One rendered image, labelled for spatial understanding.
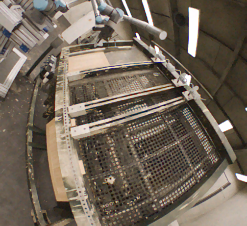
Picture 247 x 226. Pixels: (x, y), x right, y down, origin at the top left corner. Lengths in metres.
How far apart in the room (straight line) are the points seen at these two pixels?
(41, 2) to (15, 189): 1.61
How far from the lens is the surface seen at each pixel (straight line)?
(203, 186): 0.95
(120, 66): 1.13
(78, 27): 5.17
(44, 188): 1.55
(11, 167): 1.44
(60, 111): 0.86
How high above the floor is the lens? 1.40
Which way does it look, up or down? 9 degrees down
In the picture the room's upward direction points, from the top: 60 degrees clockwise
